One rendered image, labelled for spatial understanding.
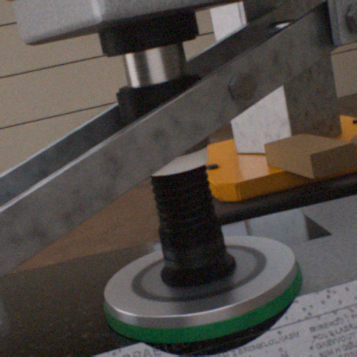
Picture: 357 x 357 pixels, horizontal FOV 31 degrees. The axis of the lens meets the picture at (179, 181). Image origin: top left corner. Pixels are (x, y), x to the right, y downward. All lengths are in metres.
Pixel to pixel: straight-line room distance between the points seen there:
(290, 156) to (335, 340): 0.70
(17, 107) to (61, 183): 6.24
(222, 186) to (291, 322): 0.72
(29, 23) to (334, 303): 0.42
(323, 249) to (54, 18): 0.41
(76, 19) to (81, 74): 6.22
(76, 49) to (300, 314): 6.20
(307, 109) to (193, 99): 0.92
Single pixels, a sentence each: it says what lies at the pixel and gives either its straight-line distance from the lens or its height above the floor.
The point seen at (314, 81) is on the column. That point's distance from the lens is 1.54.
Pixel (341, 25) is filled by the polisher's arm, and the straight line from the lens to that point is 0.70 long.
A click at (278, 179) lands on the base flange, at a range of 1.36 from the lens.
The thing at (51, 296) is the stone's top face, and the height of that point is 0.82.
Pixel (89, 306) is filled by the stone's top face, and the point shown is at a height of 0.82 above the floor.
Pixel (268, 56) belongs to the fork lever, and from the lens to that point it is 0.67.
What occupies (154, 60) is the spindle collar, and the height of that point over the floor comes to 1.08.
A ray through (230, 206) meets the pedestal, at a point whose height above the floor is 0.74.
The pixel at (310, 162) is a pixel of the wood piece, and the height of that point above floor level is 0.81.
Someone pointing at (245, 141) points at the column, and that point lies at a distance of 1.58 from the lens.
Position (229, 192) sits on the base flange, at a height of 0.76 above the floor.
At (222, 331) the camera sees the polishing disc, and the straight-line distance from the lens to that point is 0.62.
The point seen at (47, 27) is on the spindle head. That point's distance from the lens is 0.63.
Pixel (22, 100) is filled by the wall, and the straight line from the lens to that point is 6.78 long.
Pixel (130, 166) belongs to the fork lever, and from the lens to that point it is 0.58.
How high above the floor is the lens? 1.11
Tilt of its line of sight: 13 degrees down
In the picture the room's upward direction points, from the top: 12 degrees counter-clockwise
